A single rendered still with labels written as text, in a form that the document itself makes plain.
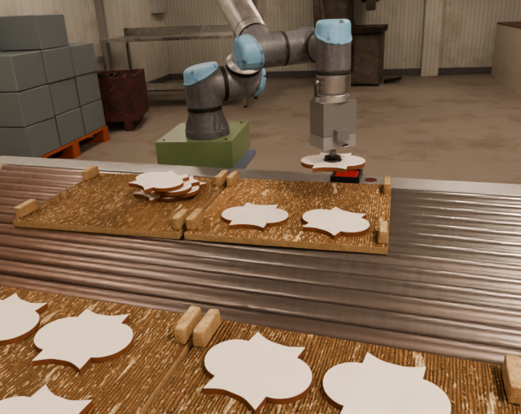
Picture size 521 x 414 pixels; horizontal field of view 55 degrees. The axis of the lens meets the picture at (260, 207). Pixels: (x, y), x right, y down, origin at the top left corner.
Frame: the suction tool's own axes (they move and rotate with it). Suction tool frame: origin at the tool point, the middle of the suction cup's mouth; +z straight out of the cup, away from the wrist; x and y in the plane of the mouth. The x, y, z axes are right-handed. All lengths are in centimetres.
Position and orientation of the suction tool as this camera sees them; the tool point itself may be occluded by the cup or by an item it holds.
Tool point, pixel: (332, 164)
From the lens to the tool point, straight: 118.2
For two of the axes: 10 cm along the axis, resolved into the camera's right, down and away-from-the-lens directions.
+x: -3.9, -3.3, 8.6
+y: 9.2, -1.9, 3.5
